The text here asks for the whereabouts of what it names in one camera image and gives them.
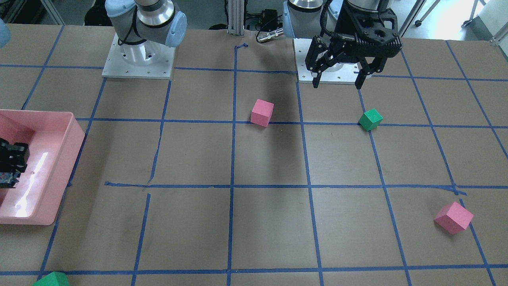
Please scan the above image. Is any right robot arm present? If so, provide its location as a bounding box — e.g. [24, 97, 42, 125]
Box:
[1, 0, 187, 188]

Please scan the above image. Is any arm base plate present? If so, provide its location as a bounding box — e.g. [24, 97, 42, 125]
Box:
[293, 38, 361, 85]
[102, 34, 176, 79]

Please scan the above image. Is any green cube near base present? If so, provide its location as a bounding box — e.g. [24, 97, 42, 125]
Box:
[358, 108, 383, 131]

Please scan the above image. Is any pink plastic bin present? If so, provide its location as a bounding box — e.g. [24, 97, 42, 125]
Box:
[0, 109, 84, 226]

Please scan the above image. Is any green cube near bin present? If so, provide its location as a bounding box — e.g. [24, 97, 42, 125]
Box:
[33, 271, 70, 286]

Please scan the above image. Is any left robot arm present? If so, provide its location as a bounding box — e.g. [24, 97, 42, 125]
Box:
[282, 0, 403, 89]

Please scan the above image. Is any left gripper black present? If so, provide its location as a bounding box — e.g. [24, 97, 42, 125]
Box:
[305, 2, 403, 89]

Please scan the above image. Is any pink cube far side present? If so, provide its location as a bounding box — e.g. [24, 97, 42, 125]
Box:
[434, 201, 474, 235]

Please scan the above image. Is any pink cube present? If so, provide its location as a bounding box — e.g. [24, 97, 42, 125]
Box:
[434, 201, 474, 235]
[250, 99, 274, 128]

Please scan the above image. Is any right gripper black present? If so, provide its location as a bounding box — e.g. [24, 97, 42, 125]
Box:
[0, 138, 29, 189]

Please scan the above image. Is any pink cube near centre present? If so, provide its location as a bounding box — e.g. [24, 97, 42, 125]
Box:
[250, 99, 274, 128]

